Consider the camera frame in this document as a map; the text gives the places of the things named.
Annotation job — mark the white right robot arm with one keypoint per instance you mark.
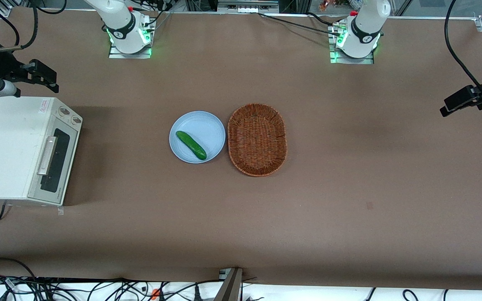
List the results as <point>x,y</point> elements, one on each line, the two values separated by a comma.
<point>124,26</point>

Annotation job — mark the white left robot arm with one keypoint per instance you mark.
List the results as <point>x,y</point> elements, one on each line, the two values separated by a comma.
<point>364,31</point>

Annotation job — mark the round oven knob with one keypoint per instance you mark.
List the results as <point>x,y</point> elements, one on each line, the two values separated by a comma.
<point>64,110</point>
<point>76,120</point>

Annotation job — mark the white toaster oven body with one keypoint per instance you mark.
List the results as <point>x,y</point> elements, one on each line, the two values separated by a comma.
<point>6,146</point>

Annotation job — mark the red warning sticker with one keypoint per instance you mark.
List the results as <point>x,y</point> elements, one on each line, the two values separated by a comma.
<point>43,106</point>

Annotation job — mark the clear tape strip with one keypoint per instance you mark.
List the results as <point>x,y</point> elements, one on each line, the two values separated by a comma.
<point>60,210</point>

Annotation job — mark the green cucumber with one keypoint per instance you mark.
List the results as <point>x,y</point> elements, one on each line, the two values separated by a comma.
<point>191,145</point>

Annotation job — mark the light blue plate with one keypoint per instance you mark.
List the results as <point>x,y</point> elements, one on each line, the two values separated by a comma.
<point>207,129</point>

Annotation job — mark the grey power strip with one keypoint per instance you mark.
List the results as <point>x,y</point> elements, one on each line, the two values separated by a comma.
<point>247,6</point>

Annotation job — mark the brown wicker basket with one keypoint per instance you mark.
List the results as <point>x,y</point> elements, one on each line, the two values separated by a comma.
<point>257,140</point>

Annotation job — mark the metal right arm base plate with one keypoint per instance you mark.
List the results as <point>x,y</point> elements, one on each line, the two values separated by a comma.
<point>117,53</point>

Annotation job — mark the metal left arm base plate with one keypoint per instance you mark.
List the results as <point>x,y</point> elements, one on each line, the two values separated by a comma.
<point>352,60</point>

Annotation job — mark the aluminium profile post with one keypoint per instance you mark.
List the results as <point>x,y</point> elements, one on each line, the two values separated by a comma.
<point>229,286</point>

